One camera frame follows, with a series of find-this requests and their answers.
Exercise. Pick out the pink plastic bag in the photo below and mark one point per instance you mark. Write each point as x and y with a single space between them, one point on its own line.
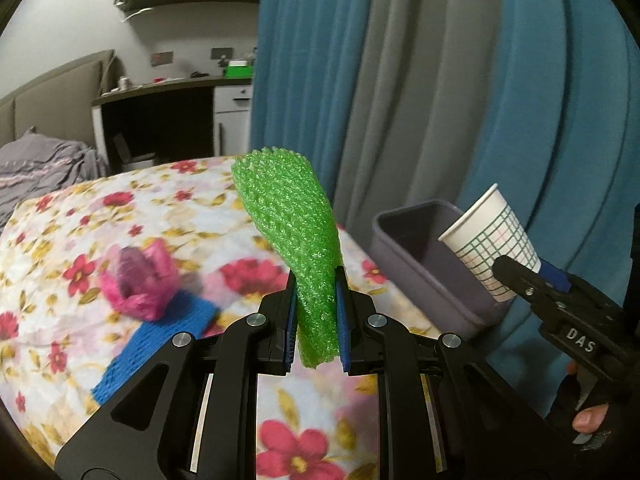
145 285

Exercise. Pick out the white mug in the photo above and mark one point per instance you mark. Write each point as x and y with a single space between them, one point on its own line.
124 83

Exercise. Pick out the blue curtain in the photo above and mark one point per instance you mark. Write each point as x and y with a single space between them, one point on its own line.
300 60
565 110

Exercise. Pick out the green box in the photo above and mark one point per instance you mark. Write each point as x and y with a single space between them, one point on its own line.
239 70

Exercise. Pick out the white waste basket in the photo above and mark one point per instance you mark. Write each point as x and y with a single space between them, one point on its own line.
135 155

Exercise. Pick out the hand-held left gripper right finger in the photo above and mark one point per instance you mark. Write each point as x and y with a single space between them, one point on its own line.
342 322

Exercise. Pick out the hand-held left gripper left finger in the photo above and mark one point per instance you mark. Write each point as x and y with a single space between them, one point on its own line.
289 330

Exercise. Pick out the white grid-print paper cup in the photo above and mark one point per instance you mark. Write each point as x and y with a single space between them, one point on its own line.
490 240

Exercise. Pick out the dark wall socket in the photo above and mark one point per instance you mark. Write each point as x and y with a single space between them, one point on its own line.
221 53
161 58

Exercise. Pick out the blue foam net sleeve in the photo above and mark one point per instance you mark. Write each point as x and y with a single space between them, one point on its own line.
155 345

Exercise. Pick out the grey plastic bin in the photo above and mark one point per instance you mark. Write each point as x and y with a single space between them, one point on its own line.
405 265

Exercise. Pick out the person's right hand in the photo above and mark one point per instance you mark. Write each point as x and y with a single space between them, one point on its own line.
590 417

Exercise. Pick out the taupe padded headboard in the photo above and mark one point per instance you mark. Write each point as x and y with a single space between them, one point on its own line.
55 90

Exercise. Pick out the floral tablecloth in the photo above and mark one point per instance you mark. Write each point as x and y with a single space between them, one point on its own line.
100 220

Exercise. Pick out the green foam net sleeve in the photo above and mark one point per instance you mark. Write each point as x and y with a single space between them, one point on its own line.
285 210

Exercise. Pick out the dark-topped white desk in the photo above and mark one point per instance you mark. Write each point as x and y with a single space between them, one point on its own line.
165 110

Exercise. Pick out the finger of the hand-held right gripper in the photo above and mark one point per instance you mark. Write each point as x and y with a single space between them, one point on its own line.
556 276
520 280

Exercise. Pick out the grey curtain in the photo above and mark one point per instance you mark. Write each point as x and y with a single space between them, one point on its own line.
410 85

